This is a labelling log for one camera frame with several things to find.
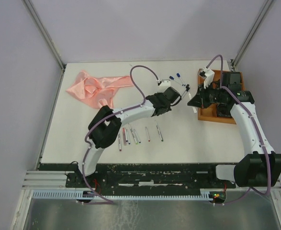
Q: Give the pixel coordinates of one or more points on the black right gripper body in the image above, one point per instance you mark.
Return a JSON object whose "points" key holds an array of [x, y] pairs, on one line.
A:
{"points": [[209, 96]]}

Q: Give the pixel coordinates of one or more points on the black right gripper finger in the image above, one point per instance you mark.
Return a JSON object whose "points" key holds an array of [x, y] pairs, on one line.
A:
{"points": [[199, 93], [195, 102]]}

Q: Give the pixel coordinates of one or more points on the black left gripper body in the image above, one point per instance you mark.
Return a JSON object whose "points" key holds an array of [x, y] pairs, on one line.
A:
{"points": [[168, 108]]}

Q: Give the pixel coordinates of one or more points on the lavender capped marker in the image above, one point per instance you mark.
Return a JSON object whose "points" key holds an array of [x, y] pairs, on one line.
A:
{"points": [[195, 110]]}

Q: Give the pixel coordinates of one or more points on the pink translucent highlighter pen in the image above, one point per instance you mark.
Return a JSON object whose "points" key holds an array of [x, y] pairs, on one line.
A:
{"points": [[124, 137]]}

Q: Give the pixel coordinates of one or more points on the lime green capped marker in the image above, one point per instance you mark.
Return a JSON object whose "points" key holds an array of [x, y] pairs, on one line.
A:
{"points": [[133, 134]]}

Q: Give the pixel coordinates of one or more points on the magenta capped whiteboard marker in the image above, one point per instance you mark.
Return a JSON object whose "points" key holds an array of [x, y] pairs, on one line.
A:
{"points": [[119, 142]]}

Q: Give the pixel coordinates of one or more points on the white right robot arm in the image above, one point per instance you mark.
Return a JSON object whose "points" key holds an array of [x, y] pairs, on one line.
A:
{"points": [[261, 165]]}

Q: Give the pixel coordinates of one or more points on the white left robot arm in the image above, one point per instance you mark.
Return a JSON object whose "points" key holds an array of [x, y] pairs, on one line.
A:
{"points": [[107, 123]]}

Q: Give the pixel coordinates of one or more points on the black capped marker left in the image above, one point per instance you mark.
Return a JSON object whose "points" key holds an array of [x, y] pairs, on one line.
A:
{"points": [[185, 88]]}

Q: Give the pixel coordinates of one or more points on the orange wooden divider tray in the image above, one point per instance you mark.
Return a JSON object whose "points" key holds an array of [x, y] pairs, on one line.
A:
{"points": [[216, 117]]}

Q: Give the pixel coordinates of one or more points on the dark floral rolled tie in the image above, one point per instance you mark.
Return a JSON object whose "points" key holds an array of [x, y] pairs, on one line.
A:
{"points": [[222, 110]]}

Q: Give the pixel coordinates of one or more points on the pink satin cloth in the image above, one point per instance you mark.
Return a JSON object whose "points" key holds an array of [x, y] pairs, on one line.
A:
{"points": [[97, 92]]}

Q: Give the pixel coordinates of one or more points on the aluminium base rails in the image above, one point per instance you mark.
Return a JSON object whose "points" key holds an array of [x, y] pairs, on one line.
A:
{"points": [[44, 180]]}

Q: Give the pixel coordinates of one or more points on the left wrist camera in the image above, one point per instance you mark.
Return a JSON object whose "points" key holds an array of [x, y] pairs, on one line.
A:
{"points": [[163, 85]]}

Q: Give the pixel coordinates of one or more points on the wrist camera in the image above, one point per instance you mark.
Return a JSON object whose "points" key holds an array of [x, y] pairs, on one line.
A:
{"points": [[163, 85], [208, 75]]}

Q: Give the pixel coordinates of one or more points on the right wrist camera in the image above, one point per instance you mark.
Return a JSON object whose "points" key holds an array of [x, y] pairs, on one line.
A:
{"points": [[208, 75]]}

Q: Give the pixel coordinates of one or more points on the aluminium frame post right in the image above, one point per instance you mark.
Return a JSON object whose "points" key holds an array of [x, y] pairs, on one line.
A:
{"points": [[259, 19]]}

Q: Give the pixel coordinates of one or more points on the aluminium frame post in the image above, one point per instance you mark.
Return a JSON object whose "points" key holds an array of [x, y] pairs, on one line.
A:
{"points": [[259, 19], [43, 31]]}

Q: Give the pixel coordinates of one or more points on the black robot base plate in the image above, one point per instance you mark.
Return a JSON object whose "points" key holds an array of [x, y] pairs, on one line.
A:
{"points": [[142, 178]]}

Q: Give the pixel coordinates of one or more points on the aluminium frame post left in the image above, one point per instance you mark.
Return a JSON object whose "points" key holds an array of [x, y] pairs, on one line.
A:
{"points": [[43, 31]]}

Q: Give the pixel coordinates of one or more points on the light blue cable duct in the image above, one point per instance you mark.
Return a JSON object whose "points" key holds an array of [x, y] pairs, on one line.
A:
{"points": [[83, 195]]}

